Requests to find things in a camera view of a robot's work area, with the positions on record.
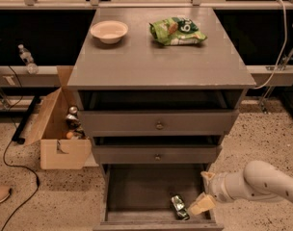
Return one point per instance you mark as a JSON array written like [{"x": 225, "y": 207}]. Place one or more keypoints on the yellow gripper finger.
[
  {"x": 204, "y": 202},
  {"x": 207, "y": 176}
]

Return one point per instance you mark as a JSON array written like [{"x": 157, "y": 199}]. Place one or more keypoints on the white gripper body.
[{"x": 218, "y": 186}]

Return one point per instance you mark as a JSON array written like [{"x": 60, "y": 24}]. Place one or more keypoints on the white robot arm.
[{"x": 257, "y": 181}]

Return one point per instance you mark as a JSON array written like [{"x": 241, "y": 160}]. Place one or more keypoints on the grey top drawer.
[{"x": 132, "y": 113}]

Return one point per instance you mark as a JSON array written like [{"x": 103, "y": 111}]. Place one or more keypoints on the grey drawer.
[
  {"x": 139, "y": 198},
  {"x": 132, "y": 113},
  {"x": 156, "y": 150}
]

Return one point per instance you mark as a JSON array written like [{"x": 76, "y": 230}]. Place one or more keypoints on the grey bottom drawer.
[{"x": 139, "y": 198}]

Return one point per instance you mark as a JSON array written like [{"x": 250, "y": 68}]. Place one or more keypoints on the grey drawer cabinet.
[{"x": 140, "y": 63}]

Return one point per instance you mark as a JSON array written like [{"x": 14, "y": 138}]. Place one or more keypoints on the grey middle drawer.
[{"x": 156, "y": 150}]

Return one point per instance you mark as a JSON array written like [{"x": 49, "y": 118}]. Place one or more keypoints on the silver can in box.
[{"x": 72, "y": 117}]

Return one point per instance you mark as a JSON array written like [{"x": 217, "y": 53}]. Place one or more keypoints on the orange ball in box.
[{"x": 69, "y": 135}]

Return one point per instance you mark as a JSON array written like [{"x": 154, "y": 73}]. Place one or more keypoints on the cardboard box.
[{"x": 50, "y": 129}]

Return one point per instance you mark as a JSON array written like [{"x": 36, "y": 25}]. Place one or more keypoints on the green chip bag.
[{"x": 176, "y": 31}]

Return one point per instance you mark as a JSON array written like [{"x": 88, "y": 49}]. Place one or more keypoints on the white bowl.
[{"x": 110, "y": 31}]

